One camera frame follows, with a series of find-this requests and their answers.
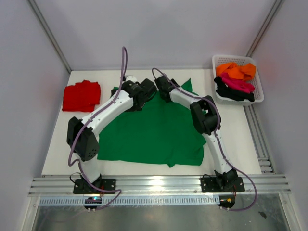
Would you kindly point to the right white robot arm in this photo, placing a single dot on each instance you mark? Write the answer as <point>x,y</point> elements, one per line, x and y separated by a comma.
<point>206,120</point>

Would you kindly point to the aluminium front rail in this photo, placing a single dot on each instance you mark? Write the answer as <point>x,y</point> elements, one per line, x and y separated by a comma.
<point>61,185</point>

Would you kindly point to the right corner frame post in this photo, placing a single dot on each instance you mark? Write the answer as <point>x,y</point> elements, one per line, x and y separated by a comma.
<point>274,10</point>

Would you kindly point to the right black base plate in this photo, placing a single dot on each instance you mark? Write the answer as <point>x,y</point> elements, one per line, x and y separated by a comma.
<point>209,184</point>

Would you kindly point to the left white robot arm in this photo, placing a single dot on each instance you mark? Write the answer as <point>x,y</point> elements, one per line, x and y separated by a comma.
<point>83,134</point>

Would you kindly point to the corner frame post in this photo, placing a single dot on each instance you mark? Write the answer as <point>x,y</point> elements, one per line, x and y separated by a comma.
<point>274,10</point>
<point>49,34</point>

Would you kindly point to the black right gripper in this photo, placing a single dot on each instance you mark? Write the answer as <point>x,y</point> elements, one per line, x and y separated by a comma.
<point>173,81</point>

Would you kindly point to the white slotted cable duct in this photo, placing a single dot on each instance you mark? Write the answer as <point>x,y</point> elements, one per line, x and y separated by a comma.
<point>134,200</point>

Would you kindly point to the black t shirt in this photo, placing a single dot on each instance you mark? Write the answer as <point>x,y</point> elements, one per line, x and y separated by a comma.
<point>224,91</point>

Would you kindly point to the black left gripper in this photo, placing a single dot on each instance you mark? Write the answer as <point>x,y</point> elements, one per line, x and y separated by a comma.
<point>132,109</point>

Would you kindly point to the pink t shirt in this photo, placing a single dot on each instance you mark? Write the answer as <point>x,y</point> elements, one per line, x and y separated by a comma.
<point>237,84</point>

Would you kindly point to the orange t shirt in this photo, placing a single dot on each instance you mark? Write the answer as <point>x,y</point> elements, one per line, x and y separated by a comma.
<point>245,73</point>

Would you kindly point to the green t shirt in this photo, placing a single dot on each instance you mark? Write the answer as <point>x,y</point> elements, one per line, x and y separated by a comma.
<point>161,133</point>

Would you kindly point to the left black controller board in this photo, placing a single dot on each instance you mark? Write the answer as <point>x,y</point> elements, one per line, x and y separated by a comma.
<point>92,203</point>

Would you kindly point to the folded red t shirt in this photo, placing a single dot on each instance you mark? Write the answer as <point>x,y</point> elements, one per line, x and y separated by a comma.
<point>81,97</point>

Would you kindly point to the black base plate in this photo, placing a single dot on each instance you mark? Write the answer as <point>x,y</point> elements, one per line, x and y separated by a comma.
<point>209,184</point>
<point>82,187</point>

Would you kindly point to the right black controller board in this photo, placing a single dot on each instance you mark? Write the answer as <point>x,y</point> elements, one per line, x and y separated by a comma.
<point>226,202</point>

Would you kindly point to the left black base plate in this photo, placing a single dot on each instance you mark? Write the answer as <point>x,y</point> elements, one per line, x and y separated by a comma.
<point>82,187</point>

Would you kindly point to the white plastic basket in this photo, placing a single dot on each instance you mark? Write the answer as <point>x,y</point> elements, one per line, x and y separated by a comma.
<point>218,60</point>

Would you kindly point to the left corner frame post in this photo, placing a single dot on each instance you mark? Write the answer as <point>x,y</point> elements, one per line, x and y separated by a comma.
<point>49,34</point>

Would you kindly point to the black controller board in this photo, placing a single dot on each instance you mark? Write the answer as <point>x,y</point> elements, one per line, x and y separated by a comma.
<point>226,202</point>
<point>92,203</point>

